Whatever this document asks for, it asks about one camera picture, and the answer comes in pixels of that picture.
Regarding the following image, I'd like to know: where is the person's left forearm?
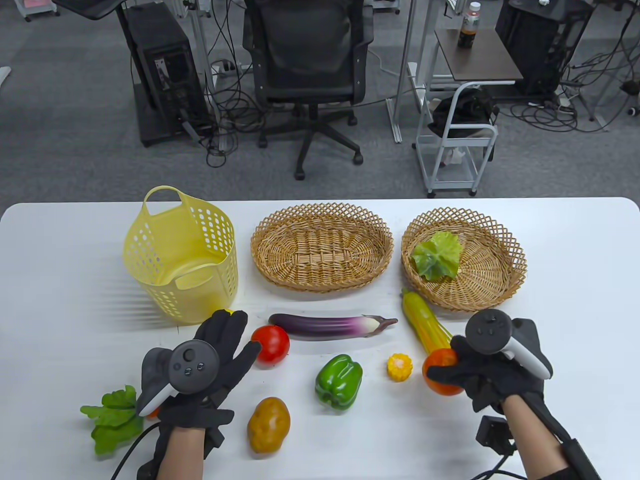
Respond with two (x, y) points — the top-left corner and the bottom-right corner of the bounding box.
(157, 425), (207, 480)

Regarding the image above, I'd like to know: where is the green bell pepper object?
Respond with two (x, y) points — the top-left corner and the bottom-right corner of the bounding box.
(314, 354), (364, 412)

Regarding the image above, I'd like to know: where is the black computer tower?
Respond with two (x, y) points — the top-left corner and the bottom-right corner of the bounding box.
(495, 0), (593, 97)
(122, 5), (213, 148)

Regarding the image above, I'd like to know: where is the silver aluminium frame post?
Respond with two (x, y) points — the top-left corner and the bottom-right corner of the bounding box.
(180, 0), (226, 151)

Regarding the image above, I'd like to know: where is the person's right forearm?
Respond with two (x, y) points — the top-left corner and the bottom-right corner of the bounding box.
(501, 395), (571, 480)

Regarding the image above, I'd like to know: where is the dark drink bottle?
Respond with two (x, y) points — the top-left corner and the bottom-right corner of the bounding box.
(457, 1), (482, 50)

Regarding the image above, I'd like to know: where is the grey white handheld controller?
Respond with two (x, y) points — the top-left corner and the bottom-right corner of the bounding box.
(465, 310), (554, 381)
(136, 340), (221, 417)

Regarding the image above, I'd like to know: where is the white cart with pink bin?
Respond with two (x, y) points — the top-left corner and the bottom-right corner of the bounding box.
(12, 0), (61, 23)

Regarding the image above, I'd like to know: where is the yellow plastic basket container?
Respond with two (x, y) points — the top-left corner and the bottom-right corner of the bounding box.
(123, 185), (239, 326)

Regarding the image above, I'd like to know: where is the person's right hand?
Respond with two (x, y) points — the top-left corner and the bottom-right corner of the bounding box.
(426, 320), (546, 416)

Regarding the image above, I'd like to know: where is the white desk frame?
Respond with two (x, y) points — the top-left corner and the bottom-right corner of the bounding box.
(386, 0), (441, 145)

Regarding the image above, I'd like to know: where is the small yellow corn piece object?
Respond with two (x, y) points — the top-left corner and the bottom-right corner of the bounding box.
(386, 352), (414, 383)

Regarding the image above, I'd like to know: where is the brown side table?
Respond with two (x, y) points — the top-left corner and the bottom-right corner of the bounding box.
(434, 27), (525, 83)

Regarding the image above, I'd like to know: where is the green lettuce leaf object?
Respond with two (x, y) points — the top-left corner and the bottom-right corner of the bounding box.
(411, 231), (462, 282)

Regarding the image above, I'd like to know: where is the black office chair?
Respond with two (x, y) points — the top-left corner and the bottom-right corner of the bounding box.
(242, 0), (376, 182)

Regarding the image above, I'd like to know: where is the white rolling cart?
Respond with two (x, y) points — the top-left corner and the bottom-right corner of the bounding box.
(412, 81), (500, 199)

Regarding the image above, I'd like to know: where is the orange fruit object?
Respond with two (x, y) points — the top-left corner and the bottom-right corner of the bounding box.
(422, 348), (466, 397)

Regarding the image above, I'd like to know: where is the oval wicker basket container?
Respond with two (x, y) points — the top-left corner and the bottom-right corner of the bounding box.
(250, 202), (395, 294)

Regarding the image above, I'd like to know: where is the round wicker basket container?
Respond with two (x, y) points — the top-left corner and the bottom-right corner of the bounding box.
(401, 208), (529, 316)

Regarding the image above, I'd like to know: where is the brown potato object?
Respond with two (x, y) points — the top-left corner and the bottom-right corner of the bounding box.
(247, 396), (292, 455)

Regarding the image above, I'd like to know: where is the red tomato object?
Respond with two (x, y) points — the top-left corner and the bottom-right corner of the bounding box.
(250, 324), (291, 369)

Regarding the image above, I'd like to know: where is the long corn cob object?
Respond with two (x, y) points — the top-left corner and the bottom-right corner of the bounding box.
(401, 287), (453, 356)

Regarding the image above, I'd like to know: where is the tangle of black floor cables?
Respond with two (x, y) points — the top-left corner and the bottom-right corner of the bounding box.
(200, 50), (271, 168)
(500, 50), (640, 133)

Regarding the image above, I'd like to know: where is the person's left hand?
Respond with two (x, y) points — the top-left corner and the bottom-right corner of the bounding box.
(141, 309), (263, 428)

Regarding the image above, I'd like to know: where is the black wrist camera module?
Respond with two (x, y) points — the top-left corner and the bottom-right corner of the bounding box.
(202, 425), (226, 458)
(475, 416), (516, 456)

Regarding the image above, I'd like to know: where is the black glove cable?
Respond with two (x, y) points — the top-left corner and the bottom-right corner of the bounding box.
(110, 422), (161, 480)
(460, 452), (516, 480)

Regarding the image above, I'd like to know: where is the purple eggplant object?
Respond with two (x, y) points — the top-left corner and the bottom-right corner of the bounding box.
(268, 313), (399, 342)

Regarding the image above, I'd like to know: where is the black bag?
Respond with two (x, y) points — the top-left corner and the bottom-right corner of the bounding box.
(428, 89), (500, 140)

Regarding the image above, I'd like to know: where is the leafy orange carrot object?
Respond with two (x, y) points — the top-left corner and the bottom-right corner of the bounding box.
(80, 384), (162, 457)

